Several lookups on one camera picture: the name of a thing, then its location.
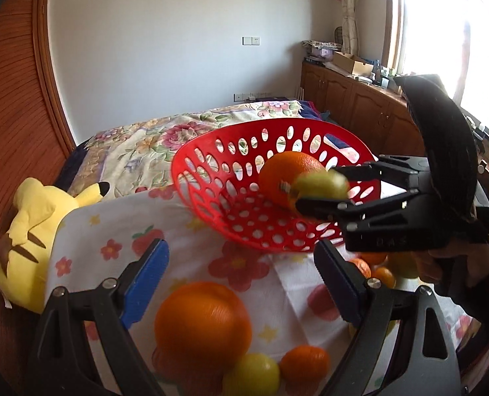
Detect floral cloth covered boxes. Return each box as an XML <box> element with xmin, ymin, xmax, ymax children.
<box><xmin>302</xmin><ymin>40</ymin><xmax>344</xmax><ymax>65</ymax></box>

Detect window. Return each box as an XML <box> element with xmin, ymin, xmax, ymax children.
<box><xmin>387</xmin><ymin>0</ymin><xmax>489</xmax><ymax>116</ymax></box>

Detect white flower print cloth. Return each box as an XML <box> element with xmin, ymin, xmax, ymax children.
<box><xmin>44</xmin><ymin>185</ymin><xmax>484</xmax><ymax>396</ymax></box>

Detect floral bedspread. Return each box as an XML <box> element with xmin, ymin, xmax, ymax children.
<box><xmin>54</xmin><ymin>99</ymin><xmax>377</xmax><ymax>203</ymax></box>

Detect yellow plush toy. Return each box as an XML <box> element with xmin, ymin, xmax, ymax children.
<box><xmin>0</xmin><ymin>177</ymin><xmax>111</xmax><ymax>314</ymax></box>

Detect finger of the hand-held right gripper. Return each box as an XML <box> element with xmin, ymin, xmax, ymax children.
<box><xmin>295</xmin><ymin>189</ymin><xmax>420</xmax><ymax>232</ymax></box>
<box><xmin>330</xmin><ymin>154</ymin><xmax>430</xmax><ymax>192</ymax></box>

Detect red perforated plastic basket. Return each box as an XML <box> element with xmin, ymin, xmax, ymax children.
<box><xmin>171</xmin><ymin>118</ymin><xmax>382</xmax><ymax>254</ymax></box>

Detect wooden cabinet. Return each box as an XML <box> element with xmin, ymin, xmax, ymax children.
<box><xmin>300</xmin><ymin>61</ymin><xmax>489</xmax><ymax>199</ymax></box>

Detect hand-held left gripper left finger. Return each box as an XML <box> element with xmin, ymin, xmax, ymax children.
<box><xmin>23</xmin><ymin>238</ymin><xmax>171</xmax><ymax>396</ymax></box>

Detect large orange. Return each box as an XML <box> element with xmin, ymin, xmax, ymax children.
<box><xmin>259</xmin><ymin>152</ymin><xmax>332</xmax><ymax>211</ymax></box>
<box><xmin>154</xmin><ymin>281</ymin><xmax>253</xmax><ymax>374</ymax></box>

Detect small tangerine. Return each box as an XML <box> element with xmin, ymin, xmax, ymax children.
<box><xmin>370</xmin><ymin>266</ymin><xmax>397</xmax><ymax>289</ymax></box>
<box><xmin>360</xmin><ymin>251</ymin><xmax>389</xmax><ymax>266</ymax></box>
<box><xmin>279</xmin><ymin>345</ymin><xmax>331</xmax><ymax>384</ymax></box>
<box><xmin>349</xmin><ymin>258</ymin><xmax>372</xmax><ymax>280</ymax></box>

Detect cardboard box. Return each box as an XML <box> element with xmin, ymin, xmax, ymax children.
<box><xmin>332</xmin><ymin>51</ymin><xmax>375</xmax><ymax>76</ymax></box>

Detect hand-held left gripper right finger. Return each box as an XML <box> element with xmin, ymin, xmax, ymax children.
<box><xmin>314</xmin><ymin>239</ymin><xmax>464</xmax><ymax>396</ymax></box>

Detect small green apple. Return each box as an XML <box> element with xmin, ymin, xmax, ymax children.
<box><xmin>223</xmin><ymin>352</ymin><xmax>281</xmax><ymax>396</ymax></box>
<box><xmin>387</xmin><ymin>251</ymin><xmax>420</xmax><ymax>280</ymax></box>

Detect white power strip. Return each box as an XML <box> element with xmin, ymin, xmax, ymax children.
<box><xmin>233</xmin><ymin>91</ymin><xmax>270</xmax><ymax>102</ymax></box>

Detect wooden wardrobe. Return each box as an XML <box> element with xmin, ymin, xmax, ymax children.
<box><xmin>0</xmin><ymin>0</ymin><xmax>78</xmax><ymax>396</ymax></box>

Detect patterned curtain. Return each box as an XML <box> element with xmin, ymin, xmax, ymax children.
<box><xmin>337</xmin><ymin>0</ymin><xmax>361</xmax><ymax>56</ymax></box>

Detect person's right hand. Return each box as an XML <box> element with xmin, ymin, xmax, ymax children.
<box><xmin>411</xmin><ymin>223</ymin><xmax>489</xmax><ymax>298</ymax></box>

